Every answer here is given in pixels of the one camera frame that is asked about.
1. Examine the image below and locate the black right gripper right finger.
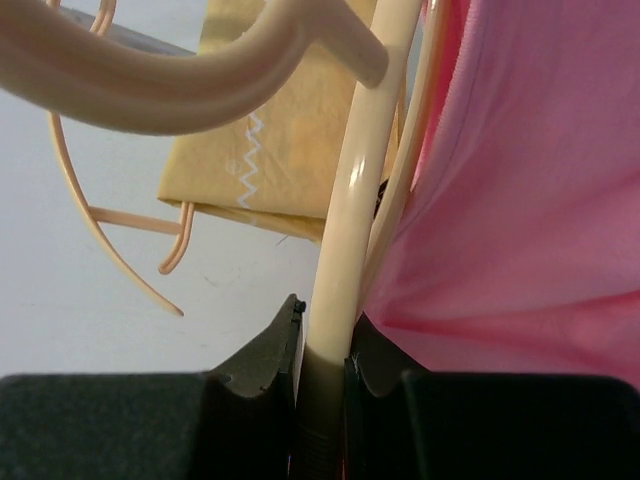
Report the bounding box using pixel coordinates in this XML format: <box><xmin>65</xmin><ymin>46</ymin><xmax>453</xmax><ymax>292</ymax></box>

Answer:
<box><xmin>344</xmin><ymin>317</ymin><xmax>639</xmax><ymax>479</ymax></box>

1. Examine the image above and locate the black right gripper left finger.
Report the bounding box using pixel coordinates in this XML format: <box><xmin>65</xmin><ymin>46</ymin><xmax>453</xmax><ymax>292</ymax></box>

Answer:
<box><xmin>1</xmin><ymin>296</ymin><xmax>306</xmax><ymax>479</ymax></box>

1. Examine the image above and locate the pink t shirt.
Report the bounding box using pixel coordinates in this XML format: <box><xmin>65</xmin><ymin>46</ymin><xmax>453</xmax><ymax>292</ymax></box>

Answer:
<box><xmin>365</xmin><ymin>0</ymin><xmax>639</xmax><ymax>384</ymax></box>

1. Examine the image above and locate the beige hanger for pink shirt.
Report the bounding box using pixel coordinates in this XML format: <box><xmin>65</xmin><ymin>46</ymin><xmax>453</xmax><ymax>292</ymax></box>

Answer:
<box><xmin>1</xmin><ymin>1</ymin><xmax>450</xmax><ymax>364</ymax></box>

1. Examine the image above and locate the beige hanger with yellow cloth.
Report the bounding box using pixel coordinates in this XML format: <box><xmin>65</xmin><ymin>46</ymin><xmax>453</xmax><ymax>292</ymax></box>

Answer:
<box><xmin>44</xmin><ymin>0</ymin><xmax>196</xmax><ymax>318</ymax></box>

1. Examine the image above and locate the yellow folded cloth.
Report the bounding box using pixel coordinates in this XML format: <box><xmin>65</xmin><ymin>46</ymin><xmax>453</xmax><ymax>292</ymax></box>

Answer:
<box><xmin>157</xmin><ymin>0</ymin><xmax>406</xmax><ymax>244</ymax></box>

